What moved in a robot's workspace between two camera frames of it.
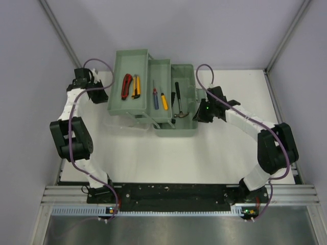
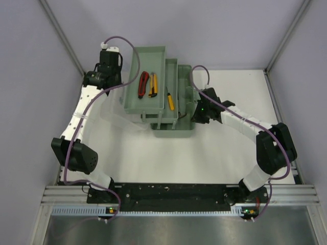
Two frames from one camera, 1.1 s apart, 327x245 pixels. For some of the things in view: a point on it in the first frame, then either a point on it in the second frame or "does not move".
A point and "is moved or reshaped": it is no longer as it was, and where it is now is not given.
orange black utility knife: (136, 91) to (153, 86)
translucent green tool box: (165, 94) is moved or reshaped
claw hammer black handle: (178, 90) to (180, 116)
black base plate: (172, 197) does not move
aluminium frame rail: (282, 194) does not move
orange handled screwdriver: (164, 101) to (170, 99)
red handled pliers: (125, 90) to (144, 77)
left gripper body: (98, 96) to (118, 75)
